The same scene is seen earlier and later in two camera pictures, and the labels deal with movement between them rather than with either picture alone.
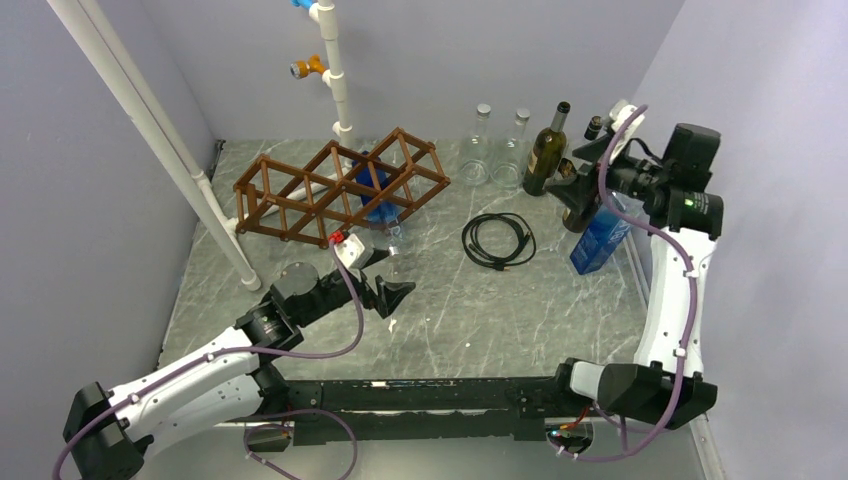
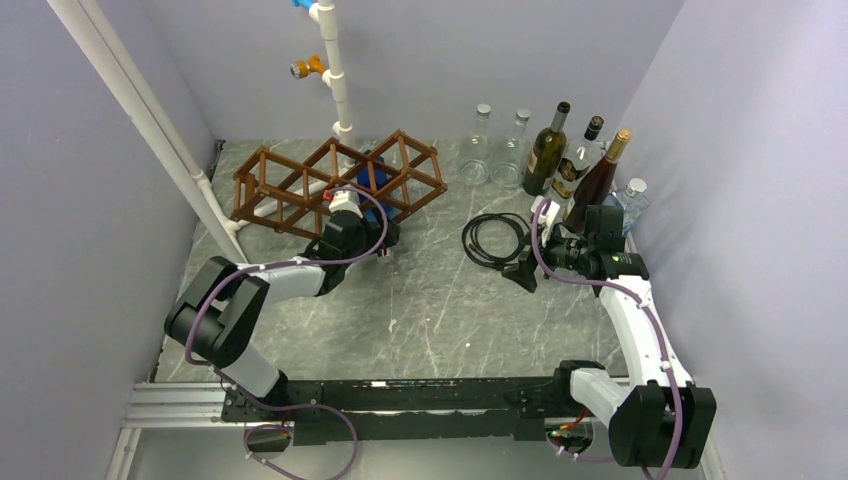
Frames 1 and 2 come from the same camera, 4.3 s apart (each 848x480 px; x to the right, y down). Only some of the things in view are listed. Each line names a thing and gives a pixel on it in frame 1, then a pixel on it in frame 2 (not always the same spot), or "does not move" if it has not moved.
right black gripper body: [632, 176] to [568, 254]
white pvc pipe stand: [323, 11] does not move
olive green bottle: [547, 151] does not move
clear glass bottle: [511, 157] does not move
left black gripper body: [335, 292] to [389, 239]
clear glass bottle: [476, 156] does not move
